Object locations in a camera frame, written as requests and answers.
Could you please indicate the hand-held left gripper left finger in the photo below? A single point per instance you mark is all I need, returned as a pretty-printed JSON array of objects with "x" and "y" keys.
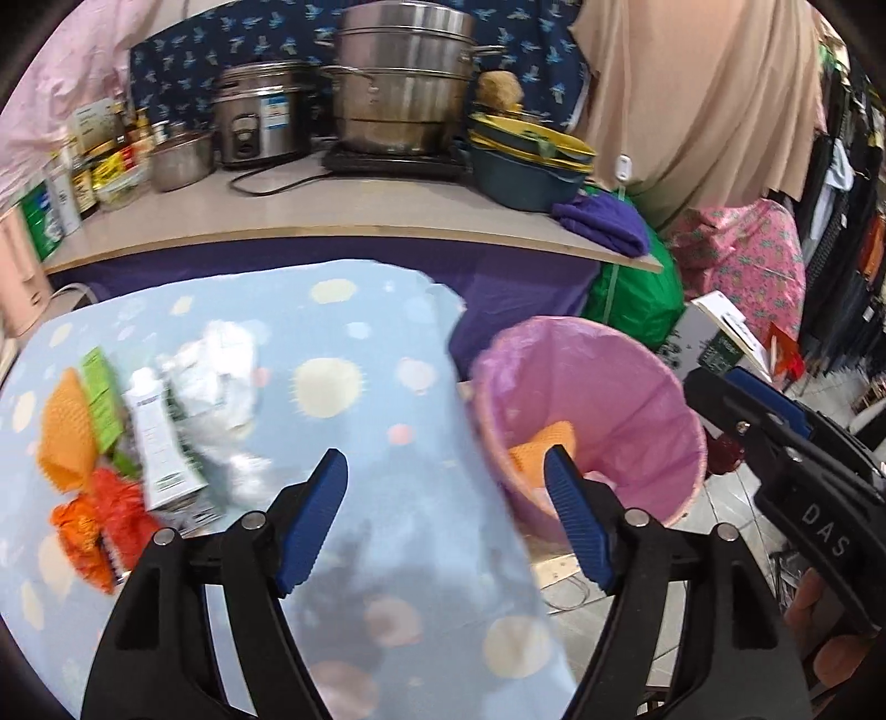
[{"x": 315, "y": 526}]

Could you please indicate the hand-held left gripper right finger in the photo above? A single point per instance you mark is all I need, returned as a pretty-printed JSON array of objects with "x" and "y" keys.
[{"x": 578, "y": 526}]

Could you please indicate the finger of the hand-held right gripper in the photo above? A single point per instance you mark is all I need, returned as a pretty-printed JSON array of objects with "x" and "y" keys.
[
  {"x": 775, "y": 405},
  {"x": 720, "y": 408}
]

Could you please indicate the orange foam fruit net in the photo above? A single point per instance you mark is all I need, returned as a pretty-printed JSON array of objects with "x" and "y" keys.
[
  {"x": 547, "y": 446},
  {"x": 66, "y": 429}
]

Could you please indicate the pink lined trash bin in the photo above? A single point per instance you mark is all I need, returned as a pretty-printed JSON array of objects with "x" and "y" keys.
[{"x": 623, "y": 388}]

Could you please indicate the clear plastic wrapper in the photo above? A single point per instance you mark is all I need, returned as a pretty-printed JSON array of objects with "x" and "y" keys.
[{"x": 228, "y": 429}]

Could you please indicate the white green tube box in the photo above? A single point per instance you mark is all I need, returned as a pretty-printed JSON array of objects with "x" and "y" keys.
[{"x": 159, "y": 443}]

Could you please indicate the white tissue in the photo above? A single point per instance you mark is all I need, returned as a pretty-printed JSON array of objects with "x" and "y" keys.
[{"x": 228, "y": 349}]

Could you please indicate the orange snack packet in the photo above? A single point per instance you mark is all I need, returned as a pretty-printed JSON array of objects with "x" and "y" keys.
[{"x": 90, "y": 526}]

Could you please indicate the green cardboard box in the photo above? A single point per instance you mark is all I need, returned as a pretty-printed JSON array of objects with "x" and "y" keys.
[{"x": 100, "y": 394}]

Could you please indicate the person's right hand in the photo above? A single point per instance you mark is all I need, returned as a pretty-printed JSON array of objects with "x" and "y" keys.
[{"x": 806, "y": 609}]

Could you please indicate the orange red packet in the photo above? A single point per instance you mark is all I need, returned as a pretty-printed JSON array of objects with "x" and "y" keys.
[{"x": 785, "y": 353}]

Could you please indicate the white printed carton box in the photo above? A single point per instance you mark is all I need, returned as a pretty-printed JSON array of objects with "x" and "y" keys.
[{"x": 720, "y": 339}]

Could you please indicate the green plastic bag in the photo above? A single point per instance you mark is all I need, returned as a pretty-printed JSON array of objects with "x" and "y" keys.
[{"x": 637, "y": 298}]

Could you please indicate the pink floral cloth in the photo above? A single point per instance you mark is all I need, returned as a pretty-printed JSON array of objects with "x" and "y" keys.
[{"x": 747, "y": 263}]

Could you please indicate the hanging clothes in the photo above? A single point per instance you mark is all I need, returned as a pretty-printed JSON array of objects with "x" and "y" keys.
[{"x": 851, "y": 208}]

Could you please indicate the light blue dotted blanket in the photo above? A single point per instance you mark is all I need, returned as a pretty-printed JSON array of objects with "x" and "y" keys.
[{"x": 360, "y": 311}]

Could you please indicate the purple folded cloth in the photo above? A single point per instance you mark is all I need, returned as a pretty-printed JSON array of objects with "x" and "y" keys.
[{"x": 602, "y": 221}]

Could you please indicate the purple table skirt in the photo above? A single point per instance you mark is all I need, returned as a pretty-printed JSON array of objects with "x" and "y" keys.
[{"x": 484, "y": 277}]

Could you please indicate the dark teal basin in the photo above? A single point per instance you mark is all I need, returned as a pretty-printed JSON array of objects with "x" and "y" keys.
[{"x": 526, "y": 183}]

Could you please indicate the beige curtain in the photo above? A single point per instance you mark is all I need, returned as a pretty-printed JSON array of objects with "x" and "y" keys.
[{"x": 692, "y": 104}]

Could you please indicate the yellow rimmed teal pan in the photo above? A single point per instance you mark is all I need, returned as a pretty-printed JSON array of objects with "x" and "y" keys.
[{"x": 533, "y": 142}]

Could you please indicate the black induction cooker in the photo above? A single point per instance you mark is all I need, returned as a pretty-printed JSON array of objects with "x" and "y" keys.
[{"x": 387, "y": 165}]

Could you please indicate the pink electric kettle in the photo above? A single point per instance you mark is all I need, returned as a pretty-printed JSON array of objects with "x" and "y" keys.
[{"x": 24, "y": 277}]

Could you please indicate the clear food container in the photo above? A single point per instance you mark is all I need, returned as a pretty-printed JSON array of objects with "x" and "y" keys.
[{"x": 124, "y": 190}]

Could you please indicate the small steel pot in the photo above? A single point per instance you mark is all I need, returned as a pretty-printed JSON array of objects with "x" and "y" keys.
[{"x": 180, "y": 163}]

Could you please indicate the brown loofah sponge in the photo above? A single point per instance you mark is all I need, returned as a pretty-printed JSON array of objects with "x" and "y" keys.
[{"x": 498, "y": 90}]

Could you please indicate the dark sauce bottle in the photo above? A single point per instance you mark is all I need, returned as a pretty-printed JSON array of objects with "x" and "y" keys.
[{"x": 83, "y": 194}]

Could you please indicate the white bottle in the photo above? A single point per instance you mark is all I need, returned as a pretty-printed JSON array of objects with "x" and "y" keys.
[{"x": 64, "y": 201}]

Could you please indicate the silver rice cooker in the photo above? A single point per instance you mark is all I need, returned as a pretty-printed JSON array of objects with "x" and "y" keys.
[{"x": 263, "y": 118}]

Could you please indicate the red label sauce bottle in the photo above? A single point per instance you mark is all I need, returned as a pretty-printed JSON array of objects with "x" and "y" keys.
[{"x": 126, "y": 138}]

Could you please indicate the stainless steel steamer pot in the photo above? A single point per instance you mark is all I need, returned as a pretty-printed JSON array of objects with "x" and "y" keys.
[{"x": 408, "y": 90}]

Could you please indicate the navy printed cloth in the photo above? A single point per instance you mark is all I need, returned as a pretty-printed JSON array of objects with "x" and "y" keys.
[{"x": 180, "y": 69}]

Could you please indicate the pale pink cloth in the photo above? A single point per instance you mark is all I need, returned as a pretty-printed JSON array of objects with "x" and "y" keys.
[{"x": 62, "y": 90}]

